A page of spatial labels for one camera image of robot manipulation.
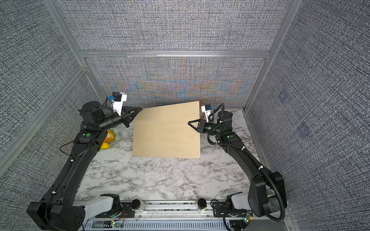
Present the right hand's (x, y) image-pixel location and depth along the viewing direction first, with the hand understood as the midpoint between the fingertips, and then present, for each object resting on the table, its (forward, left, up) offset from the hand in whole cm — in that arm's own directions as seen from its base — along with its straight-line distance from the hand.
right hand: (188, 120), depth 73 cm
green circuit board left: (-42, +36, -29) cm, 62 cm away
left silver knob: (-35, +24, -20) cm, 47 cm away
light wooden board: (+1, +14, -12) cm, 18 cm away
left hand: (0, +21, +10) cm, 23 cm away
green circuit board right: (-39, -28, -26) cm, 55 cm away
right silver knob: (-35, -6, -20) cm, 41 cm away
